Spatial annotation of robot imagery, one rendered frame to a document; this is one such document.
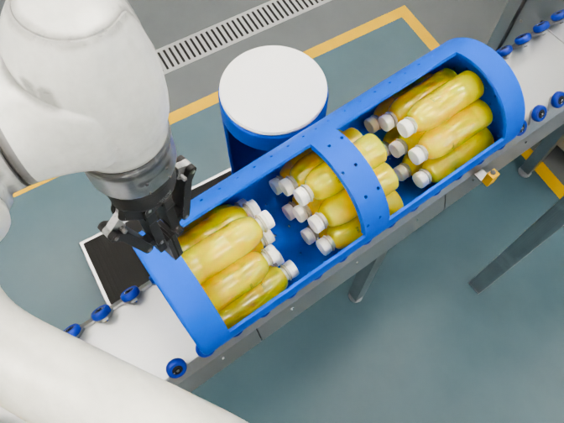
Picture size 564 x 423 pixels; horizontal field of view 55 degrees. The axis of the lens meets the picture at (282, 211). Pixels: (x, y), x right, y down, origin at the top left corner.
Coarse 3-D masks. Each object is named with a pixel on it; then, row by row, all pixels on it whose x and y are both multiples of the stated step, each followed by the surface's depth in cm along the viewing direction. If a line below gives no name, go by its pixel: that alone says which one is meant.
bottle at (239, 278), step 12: (252, 252) 110; (264, 252) 111; (240, 264) 108; (252, 264) 108; (264, 264) 109; (216, 276) 107; (228, 276) 107; (240, 276) 107; (252, 276) 108; (264, 276) 110; (204, 288) 106; (216, 288) 106; (228, 288) 106; (240, 288) 107; (252, 288) 110; (216, 300) 106; (228, 300) 107
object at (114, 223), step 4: (116, 208) 58; (116, 212) 58; (112, 216) 58; (116, 216) 58; (112, 220) 58; (116, 220) 58; (108, 224) 59; (112, 224) 58; (116, 224) 58; (120, 224) 59; (124, 224) 60; (104, 228) 59; (108, 228) 59; (112, 228) 58; (116, 228) 59; (120, 228) 59; (124, 228) 60; (104, 232) 59; (108, 232) 58; (124, 232) 59
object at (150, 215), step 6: (150, 210) 59; (144, 216) 60; (150, 216) 60; (156, 216) 62; (144, 222) 63; (150, 222) 62; (156, 222) 64; (144, 228) 66; (150, 228) 64; (156, 228) 65; (150, 234) 66; (156, 234) 66; (162, 234) 67; (156, 240) 67; (162, 240) 68
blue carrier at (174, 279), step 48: (480, 48) 120; (384, 96) 116; (288, 144) 114; (336, 144) 109; (240, 192) 125; (432, 192) 119; (288, 240) 130; (192, 288) 98; (288, 288) 109; (192, 336) 100
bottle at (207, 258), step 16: (240, 224) 106; (256, 224) 107; (208, 240) 105; (224, 240) 104; (240, 240) 105; (256, 240) 107; (192, 256) 103; (208, 256) 103; (224, 256) 104; (240, 256) 106; (192, 272) 102; (208, 272) 104
